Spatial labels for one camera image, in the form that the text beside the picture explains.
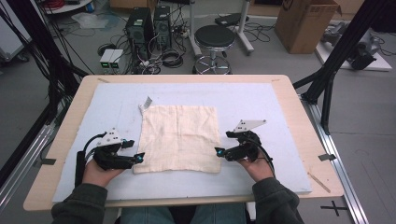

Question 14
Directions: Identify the grey machine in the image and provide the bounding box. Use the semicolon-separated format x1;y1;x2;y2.
320;21;384;71

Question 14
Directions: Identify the hand-held gripper cable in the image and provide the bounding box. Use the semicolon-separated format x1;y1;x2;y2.
74;133;106;188
255;139;276;178

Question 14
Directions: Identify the black flat device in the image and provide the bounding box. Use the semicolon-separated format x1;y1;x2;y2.
214;12;250;27

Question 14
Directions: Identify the black stand with cables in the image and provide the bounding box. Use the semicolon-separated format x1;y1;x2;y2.
0;0;90;188

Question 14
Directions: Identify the brown cardboard box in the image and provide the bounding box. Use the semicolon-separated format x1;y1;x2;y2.
274;0;343;55

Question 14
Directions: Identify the left hand-held gripper cable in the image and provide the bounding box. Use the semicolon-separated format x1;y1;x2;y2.
74;133;106;188

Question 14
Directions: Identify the person's right hand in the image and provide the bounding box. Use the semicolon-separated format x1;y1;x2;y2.
239;152;275;183

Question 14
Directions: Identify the person's left leg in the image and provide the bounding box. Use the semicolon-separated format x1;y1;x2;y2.
120;206;176;224

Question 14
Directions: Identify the person's leg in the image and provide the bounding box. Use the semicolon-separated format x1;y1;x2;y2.
191;203;248;224
120;206;176;224

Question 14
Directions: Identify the person's right leg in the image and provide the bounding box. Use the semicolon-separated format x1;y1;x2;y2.
191;203;248;224

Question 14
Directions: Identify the coiled black cable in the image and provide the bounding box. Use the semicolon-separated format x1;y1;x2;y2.
162;48;185;69

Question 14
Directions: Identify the person's left hand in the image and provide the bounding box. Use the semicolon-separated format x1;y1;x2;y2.
82;158;125;189

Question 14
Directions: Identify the large black computer tower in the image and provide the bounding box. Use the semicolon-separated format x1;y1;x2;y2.
125;7;155;60

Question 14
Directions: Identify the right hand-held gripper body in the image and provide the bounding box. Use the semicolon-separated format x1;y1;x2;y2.
225;119;267;162

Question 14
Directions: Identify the black round stool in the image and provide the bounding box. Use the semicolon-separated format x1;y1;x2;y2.
191;24;237;75

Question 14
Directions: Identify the black metal frame stand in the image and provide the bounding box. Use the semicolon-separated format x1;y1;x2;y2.
292;0;393;135

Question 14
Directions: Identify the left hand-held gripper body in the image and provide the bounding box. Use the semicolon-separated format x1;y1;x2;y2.
92;128;138;171

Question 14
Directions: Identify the aluminium rail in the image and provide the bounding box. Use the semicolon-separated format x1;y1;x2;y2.
0;124;57;213
300;94;370;224

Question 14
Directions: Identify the clear plastic sheet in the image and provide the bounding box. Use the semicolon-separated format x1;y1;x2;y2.
71;12;120;31

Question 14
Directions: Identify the white platform board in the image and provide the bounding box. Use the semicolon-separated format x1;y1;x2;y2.
315;27;393;73

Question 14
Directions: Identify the thin wooden strip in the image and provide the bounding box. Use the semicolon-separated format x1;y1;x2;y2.
307;172;332;194

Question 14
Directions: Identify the round white table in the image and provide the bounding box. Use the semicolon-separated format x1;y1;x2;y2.
40;0;94;15

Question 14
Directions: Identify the black tape cross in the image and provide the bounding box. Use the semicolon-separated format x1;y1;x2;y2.
320;200;348;217

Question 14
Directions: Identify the white foam mat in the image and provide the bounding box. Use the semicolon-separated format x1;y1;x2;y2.
51;82;313;203

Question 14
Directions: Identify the white desk leg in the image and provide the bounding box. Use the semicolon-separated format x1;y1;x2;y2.
234;0;255;56
186;0;204;59

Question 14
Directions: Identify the cream cloth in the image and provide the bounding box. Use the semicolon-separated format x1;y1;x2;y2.
133;96;222;175

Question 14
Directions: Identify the right hand-held gripper cable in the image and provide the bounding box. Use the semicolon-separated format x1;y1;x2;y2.
255;139;276;178

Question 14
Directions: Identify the slim black computer tower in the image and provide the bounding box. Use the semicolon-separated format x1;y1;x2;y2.
153;5;173;50

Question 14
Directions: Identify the white cabinet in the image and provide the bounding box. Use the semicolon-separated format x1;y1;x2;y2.
0;6;32;63

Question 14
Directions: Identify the white power supply box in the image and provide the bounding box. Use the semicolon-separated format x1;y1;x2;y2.
108;49;124;70
99;49;116;70

